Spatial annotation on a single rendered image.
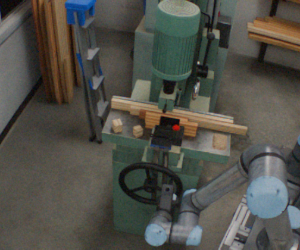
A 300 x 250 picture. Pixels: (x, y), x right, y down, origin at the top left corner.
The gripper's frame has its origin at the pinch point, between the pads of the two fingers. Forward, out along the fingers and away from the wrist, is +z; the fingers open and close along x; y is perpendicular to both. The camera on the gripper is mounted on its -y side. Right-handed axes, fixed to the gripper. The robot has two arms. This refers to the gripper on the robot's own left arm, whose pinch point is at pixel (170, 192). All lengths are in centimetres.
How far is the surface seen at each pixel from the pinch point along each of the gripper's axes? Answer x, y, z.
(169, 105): -6.9, -32.2, 22.1
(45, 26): -123, -68, 119
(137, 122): -22.2, -21.6, 27.0
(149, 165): -9.8, -10.8, -0.1
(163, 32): -8, -65, 0
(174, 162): -1.1, -9.9, 10.7
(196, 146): 7.4, -15.1, 21.9
